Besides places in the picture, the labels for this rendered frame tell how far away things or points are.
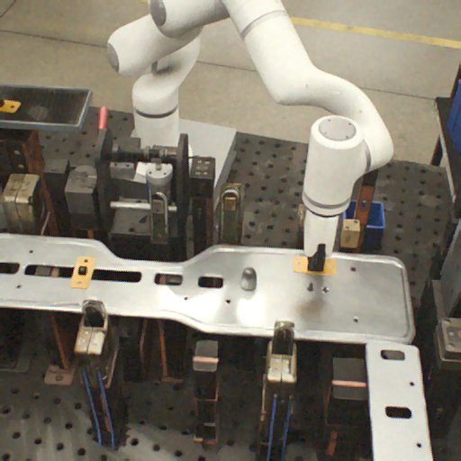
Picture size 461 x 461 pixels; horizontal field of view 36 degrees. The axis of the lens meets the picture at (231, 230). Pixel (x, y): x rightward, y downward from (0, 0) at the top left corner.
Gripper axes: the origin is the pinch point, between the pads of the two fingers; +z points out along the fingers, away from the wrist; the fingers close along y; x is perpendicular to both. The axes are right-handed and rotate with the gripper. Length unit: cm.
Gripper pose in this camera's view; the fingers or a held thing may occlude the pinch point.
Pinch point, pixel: (316, 257)
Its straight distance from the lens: 137.8
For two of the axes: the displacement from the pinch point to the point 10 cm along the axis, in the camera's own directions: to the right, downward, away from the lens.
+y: -0.7, 7.2, -6.8
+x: 10.0, 0.7, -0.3
